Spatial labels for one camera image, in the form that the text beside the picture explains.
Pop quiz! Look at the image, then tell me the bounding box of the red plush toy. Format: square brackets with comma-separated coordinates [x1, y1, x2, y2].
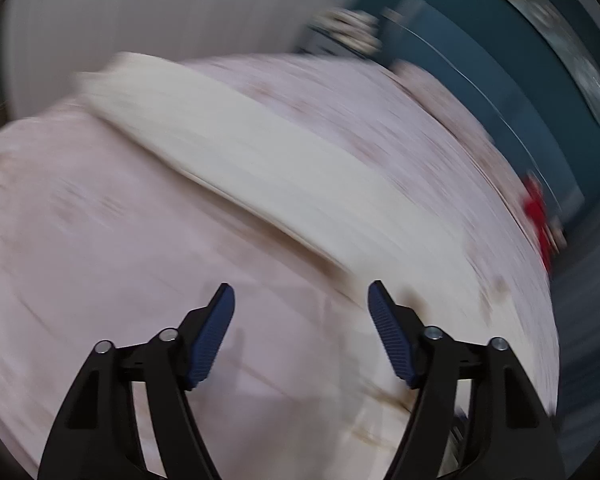
[522, 172, 555, 273]

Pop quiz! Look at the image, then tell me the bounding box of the grey blue curtain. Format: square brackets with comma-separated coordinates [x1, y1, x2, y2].
[550, 200, 600, 474]

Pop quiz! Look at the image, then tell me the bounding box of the pink floral bed cover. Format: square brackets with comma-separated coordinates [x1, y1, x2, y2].
[0, 55, 559, 479]

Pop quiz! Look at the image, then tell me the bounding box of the pink floral pillow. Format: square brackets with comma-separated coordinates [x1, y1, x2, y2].
[390, 61, 528, 223]

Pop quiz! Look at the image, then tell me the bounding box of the cream quilted coat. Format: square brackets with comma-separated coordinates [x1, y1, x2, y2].
[76, 53, 480, 309]

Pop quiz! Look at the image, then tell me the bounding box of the teal headboard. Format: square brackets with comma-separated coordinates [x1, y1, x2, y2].
[294, 0, 600, 231]

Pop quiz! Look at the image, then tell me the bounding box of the framed wall picture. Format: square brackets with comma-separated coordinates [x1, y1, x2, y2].
[506, 0, 600, 126]

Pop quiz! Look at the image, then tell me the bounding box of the white wardrobe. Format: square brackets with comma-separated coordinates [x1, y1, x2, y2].
[2, 0, 343, 118]

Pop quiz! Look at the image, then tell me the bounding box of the beige plush toy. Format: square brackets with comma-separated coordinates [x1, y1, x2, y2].
[311, 8, 382, 56]

